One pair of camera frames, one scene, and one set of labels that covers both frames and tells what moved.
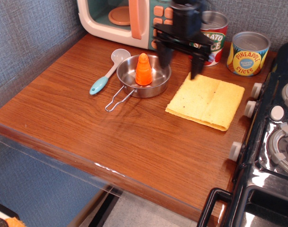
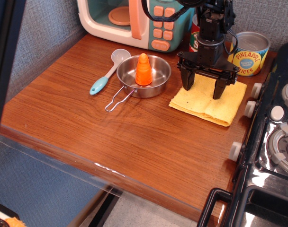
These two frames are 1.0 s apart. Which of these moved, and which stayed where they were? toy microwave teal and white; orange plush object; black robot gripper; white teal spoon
Moved: black robot gripper
Stayed: white teal spoon; orange plush object; toy microwave teal and white
